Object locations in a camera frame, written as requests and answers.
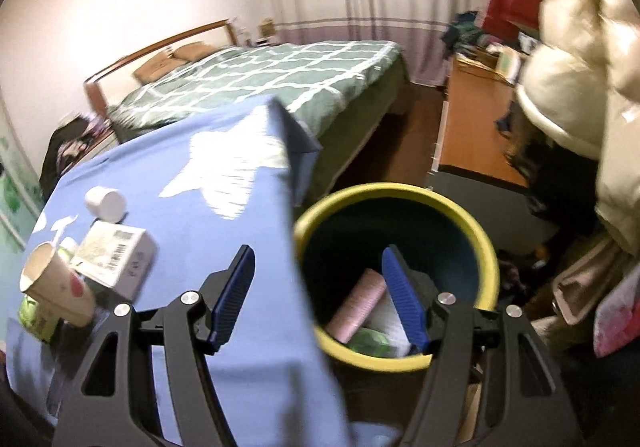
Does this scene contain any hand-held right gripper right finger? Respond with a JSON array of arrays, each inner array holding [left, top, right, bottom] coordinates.
[[381, 245, 586, 447]]

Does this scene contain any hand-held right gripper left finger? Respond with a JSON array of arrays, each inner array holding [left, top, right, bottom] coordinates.
[[50, 244, 257, 447]]

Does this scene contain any white paper towel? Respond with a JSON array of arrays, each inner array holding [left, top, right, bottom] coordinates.
[[367, 294, 417, 359]]

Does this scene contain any pink drink carton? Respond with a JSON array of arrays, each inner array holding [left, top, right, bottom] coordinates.
[[325, 268, 389, 344]]

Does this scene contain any yellow rimmed trash bin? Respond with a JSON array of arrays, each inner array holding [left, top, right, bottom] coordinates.
[[294, 182, 501, 373]]

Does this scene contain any green packaging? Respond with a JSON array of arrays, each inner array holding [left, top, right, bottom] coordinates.
[[349, 327, 401, 358]]

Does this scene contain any white barcode cardboard box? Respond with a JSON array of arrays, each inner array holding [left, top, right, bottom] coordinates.
[[69, 220, 157, 301]]

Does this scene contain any blue star printed blanket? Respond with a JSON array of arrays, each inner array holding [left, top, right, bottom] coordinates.
[[5, 94, 357, 447]]

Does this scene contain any small white bottle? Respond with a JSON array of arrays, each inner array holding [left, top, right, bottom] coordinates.
[[84, 186, 127, 224]]

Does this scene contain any beige bag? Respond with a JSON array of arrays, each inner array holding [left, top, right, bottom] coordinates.
[[550, 236, 628, 345]]

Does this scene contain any beige paper cup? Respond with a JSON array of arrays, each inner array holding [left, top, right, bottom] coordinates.
[[20, 242, 97, 329]]

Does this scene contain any wooden desk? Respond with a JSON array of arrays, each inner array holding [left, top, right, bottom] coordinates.
[[430, 52, 534, 188]]

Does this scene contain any dark hanging clothing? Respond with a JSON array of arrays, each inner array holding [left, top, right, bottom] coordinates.
[[502, 119, 603, 240]]

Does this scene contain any green white drink pouch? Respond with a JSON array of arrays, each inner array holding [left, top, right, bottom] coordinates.
[[19, 296, 62, 344]]

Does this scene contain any pink floral cloth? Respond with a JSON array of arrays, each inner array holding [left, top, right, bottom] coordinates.
[[594, 266, 640, 359]]

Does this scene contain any dark clothes pile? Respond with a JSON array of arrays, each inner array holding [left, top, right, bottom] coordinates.
[[39, 116, 108, 200]]

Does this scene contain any bed with green plaid cover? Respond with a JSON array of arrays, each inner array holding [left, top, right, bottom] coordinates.
[[107, 40, 414, 200]]

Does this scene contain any pale sliding wardrobe door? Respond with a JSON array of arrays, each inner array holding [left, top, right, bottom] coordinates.
[[0, 87, 46, 253]]

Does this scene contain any brown pillow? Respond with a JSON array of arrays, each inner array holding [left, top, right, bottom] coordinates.
[[132, 49, 177, 84], [172, 41, 214, 62]]

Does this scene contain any desk clutter pile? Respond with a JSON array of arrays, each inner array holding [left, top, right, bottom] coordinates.
[[442, 11, 527, 84]]

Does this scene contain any wooden bed headboard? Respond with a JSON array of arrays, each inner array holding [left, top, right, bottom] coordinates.
[[82, 18, 239, 120]]

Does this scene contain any white puffer jacket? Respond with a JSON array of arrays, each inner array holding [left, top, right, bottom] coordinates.
[[514, 0, 640, 255]]

